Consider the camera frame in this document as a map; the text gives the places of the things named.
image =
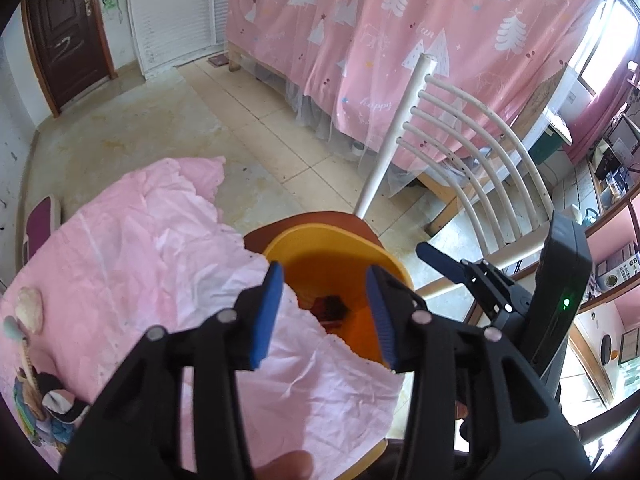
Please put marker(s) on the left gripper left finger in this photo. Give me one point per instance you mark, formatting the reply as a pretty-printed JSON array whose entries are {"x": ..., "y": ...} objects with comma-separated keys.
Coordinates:
[{"x": 233, "y": 340}]

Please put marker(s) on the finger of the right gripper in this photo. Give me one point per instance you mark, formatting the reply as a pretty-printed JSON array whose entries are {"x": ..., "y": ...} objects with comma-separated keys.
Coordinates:
[{"x": 452, "y": 270}]

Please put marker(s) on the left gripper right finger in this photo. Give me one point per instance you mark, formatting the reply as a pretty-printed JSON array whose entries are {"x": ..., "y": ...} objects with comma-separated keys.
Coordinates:
[{"x": 453, "y": 424}]

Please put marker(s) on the black white sock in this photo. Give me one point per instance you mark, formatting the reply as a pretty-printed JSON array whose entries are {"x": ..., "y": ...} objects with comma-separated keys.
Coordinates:
[{"x": 60, "y": 402}]

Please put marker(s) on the left hand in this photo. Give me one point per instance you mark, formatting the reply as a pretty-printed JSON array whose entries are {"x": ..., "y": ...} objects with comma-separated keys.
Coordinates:
[{"x": 296, "y": 465}]

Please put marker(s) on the wooden desk shelves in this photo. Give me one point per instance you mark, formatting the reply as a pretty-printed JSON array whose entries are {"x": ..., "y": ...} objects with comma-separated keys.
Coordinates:
[{"x": 605, "y": 335}]

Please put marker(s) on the pink bed sheet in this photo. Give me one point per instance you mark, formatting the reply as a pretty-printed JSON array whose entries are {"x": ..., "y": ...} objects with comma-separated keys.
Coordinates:
[{"x": 152, "y": 249}]

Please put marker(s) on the orange plastic basin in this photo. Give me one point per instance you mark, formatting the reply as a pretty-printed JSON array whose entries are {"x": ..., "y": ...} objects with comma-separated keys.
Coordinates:
[{"x": 330, "y": 279}]

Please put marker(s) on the grey-blue plastic funnel cup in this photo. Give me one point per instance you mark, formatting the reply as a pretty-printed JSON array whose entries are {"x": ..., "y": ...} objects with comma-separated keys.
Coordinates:
[{"x": 12, "y": 329}]

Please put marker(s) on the purple white floor scale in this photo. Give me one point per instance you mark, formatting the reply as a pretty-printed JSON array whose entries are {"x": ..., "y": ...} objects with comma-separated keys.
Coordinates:
[{"x": 41, "y": 222}]

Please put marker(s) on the pink tree-print curtain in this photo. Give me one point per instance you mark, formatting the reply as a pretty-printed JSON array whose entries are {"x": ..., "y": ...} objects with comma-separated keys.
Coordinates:
[{"x": 346, "y": 63}]

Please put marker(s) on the white louvered wardrobe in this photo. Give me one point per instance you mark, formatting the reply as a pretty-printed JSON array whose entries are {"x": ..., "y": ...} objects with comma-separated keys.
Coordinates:
[{"x": 169, "y": 33}]

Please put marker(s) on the dark brown door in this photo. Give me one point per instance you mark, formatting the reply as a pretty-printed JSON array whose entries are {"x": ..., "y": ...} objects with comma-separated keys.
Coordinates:
[{"x": 68, "y": 46}]

